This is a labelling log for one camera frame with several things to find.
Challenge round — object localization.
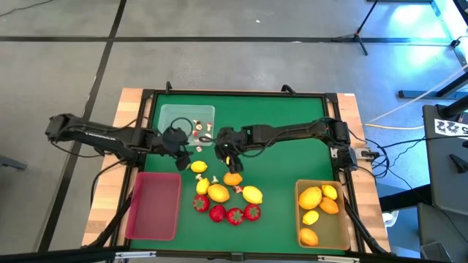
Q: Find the silver frame bracket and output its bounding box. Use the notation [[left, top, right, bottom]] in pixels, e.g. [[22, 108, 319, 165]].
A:
[[114, 251, 157, 261], [317, 255, 361, 263]]

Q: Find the white plastic object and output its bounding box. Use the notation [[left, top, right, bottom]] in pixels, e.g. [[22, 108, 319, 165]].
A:
[[382, 210, 399, 226]]

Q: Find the red toy tomato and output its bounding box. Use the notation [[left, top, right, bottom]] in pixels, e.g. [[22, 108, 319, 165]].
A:
[[208, 204, 227, 223], [226, 207, 245, 226], [192, 194, 211, 213], [243, 203, 262, 222]]

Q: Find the clear plastic bin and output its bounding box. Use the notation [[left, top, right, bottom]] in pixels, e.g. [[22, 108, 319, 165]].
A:
[[156, 104, 216, 148]]

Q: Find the black stand base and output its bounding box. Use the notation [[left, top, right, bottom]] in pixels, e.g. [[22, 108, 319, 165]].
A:
[[397, 71, 468, 99]]

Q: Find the yellow floor cable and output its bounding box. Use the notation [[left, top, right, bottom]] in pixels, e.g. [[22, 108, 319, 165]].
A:
[[365, 123, 425, 132]]

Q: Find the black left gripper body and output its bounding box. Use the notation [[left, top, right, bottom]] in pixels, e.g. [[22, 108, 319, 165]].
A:
[[160, 126, 191, 159]]

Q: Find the dark metal stand frame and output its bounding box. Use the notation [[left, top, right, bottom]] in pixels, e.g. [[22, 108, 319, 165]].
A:
[[429, 0, 468, 69]]

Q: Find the large yellow toy lemon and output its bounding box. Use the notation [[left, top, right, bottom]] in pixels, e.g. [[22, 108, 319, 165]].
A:
[[207, 183, 231, 204], [298, 186, 323, 210], [241, 185, 264, 205]]

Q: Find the green table mat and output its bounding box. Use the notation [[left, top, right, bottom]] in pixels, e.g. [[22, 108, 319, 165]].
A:
[[129, 94, 347, 256]]

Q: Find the black cable bundle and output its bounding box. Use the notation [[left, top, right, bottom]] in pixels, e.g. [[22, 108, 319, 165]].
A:
[[365, 135, 427, 183]]

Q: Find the white marker tag sheet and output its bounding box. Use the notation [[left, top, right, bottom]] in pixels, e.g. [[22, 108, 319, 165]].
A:
[[434, 118, 468, 140]]

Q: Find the black diagonal frame strut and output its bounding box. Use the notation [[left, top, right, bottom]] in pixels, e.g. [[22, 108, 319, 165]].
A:
[[86, 193, 133, 249], [343, 199, 392, 256]]

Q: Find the pink plastic bin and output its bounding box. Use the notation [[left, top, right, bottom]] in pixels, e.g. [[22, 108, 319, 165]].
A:
[[124, 172, 183, 242]]

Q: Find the black cart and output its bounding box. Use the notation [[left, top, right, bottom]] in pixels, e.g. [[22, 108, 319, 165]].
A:
[[378, 95, 468, 216]]

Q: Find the black metal table frame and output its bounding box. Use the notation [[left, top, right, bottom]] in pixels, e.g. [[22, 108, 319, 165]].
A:
[[111, 88, 366, 261]]

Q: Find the orange plastic bin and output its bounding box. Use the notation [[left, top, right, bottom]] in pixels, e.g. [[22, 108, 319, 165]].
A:
[[294, 178, 351, 251]]

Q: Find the small yellow toy lemon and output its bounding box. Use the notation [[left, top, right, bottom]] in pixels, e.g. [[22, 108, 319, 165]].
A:
[[190, 160, 208, 174], [195, 178, 211, 196], [321, 184, 339, 201], [302, 210, 320, 226]]

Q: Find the black crossbeam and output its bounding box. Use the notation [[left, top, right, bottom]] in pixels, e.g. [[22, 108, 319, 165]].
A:
[[0, 246, 468, 263]]

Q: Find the grey floor object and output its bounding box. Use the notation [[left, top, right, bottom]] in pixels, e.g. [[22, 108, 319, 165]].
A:
[[0, 155, 29, 172]]

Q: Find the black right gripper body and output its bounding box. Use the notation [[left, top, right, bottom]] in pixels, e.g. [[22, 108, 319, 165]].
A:
[[214, 126, 245, 164]]

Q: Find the black tripod stand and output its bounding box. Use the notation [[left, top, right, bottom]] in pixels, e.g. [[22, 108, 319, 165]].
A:
[[331, 0, 381, 56]]

